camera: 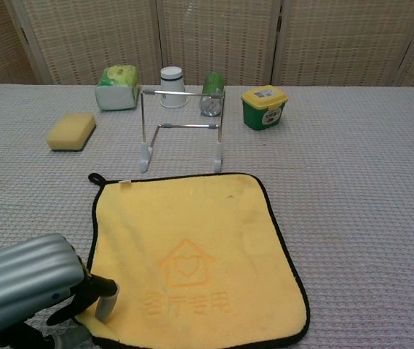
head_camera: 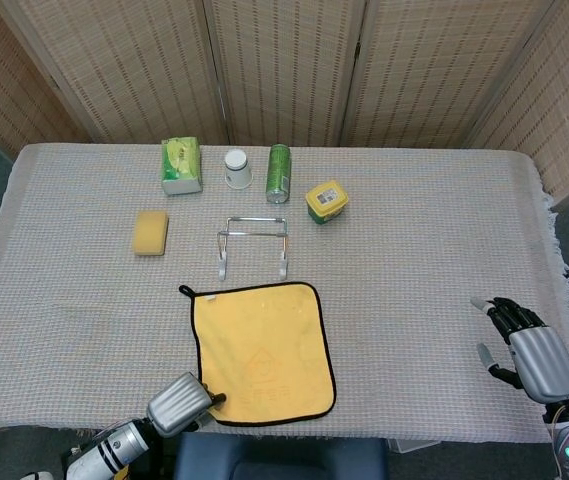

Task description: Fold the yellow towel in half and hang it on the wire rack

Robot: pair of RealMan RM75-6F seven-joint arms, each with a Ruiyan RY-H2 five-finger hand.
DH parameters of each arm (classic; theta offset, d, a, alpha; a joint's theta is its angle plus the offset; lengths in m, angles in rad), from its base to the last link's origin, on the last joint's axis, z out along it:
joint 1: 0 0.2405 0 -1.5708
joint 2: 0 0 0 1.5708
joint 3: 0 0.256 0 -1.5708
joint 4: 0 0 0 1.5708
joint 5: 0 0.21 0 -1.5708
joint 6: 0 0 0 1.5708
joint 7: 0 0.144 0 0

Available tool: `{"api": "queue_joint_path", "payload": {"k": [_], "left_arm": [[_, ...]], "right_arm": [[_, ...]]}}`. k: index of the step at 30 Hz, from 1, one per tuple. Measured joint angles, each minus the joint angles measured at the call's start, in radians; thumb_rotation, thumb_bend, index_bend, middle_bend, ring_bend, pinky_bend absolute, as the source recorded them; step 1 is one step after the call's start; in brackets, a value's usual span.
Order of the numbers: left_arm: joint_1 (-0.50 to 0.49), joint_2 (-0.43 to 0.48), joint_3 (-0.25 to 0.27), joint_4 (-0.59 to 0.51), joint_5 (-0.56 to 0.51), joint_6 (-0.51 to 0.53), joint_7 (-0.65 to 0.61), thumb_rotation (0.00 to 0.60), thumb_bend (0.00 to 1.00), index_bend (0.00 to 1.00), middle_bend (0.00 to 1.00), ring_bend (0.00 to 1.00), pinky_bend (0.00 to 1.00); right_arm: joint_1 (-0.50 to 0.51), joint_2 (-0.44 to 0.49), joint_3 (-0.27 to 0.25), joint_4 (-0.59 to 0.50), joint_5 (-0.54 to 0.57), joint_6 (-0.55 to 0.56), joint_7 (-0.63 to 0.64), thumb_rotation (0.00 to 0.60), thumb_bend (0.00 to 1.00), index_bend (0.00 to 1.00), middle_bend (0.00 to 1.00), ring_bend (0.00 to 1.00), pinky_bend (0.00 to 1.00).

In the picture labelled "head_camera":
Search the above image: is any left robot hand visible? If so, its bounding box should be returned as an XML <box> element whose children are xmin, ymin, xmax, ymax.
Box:
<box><xmin>145</xmin><ymin>371</ymin><xmax>228</xmax><ymax>439</ymax></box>

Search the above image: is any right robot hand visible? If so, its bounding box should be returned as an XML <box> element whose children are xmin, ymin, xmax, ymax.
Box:
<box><xmin>470</xmin><ymin>296</ymin><xmax>569</xmax><ymax>404</ymax></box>

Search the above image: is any yellow towel with black trim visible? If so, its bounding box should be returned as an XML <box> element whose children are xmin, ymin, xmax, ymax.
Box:
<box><xmin>178</xmin><ymin>281</ymin><xmax>338</xmax><ymax>428</ymax></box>

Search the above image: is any silver metal rack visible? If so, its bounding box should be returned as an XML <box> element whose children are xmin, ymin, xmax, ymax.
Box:
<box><xmin>215</xmin><ymin>215</ymin><xmax>290</xmax><ymax>280</ymax></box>

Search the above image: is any grey waffle tablecloth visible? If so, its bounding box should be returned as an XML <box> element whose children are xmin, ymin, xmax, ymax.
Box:
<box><xmin>0</xmin><ymin>143</ymin><xmax>569</xmax><ymax>444</ymax></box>

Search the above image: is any yellow sponge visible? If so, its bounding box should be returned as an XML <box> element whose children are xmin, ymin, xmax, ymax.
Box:
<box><xmin>133</xmin><ymin>209</ymin><xmax>170</xmax><ymax>257</ymax></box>

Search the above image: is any green tissue pack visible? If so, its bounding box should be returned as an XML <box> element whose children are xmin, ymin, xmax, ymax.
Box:
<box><xmin>159</xmin><ymin>136</ymin><xmax>204</xmax><ymax>197</ymax></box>

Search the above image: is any white paper cup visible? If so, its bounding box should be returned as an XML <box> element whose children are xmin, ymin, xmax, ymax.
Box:
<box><xmin>223</xmin><ymin>148</ymin><xmax>255</xmax><ymax>190</ymax></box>

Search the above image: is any green tub with yellow lid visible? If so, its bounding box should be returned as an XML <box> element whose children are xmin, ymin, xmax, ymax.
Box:
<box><xmin>304</xmin><ymin>179</ymin><xmax>350</xmax><ymax>226</ymax></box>

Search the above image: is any green drink can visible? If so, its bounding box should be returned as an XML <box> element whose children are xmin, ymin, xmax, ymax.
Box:
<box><xmin>265</xmin><ymin>143</ymin><xmax>293</xmax><ymax>205</ymax></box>

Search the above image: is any woven folding screen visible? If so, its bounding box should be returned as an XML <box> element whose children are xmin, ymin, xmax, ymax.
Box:
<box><xmin>0</xmin><ymin>0</ymin><xmax>569</xmax><ymax>201</ymax></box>

